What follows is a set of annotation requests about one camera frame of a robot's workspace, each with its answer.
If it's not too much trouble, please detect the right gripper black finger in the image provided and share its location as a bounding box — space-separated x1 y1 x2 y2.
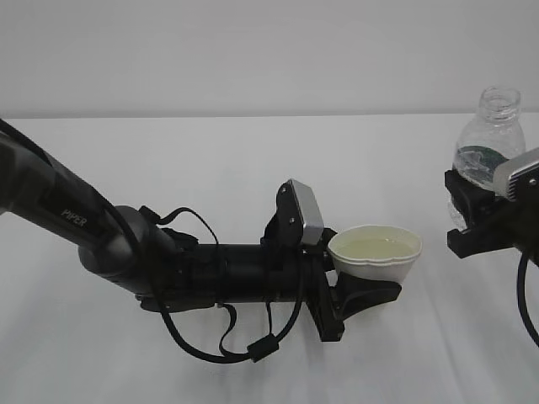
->
444 169 504 230

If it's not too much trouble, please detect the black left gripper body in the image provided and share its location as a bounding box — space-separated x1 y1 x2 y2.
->
260 229 344 342

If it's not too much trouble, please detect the clear green-label water bottle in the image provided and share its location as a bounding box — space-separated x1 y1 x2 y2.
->
451 86 526 202

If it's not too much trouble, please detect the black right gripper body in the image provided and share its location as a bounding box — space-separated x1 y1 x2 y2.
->
446 201 538 265

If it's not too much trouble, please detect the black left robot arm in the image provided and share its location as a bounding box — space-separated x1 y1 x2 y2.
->
1 123 402 342

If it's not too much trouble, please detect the white paper cup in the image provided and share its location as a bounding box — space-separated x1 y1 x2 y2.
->
328 225 423 284

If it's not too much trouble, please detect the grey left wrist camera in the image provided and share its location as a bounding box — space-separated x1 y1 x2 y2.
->
263 178 325 248

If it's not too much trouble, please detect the black right camera cable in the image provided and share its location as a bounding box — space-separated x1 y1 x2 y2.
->
516 247 539 350

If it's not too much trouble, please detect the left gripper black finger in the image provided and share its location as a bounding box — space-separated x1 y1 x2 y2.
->
334 272 401 321

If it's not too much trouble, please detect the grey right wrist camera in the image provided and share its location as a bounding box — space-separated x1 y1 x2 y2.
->
493 147 538 202

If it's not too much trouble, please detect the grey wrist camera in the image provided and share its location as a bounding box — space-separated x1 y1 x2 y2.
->
263 178 325 248
493 147 538 202

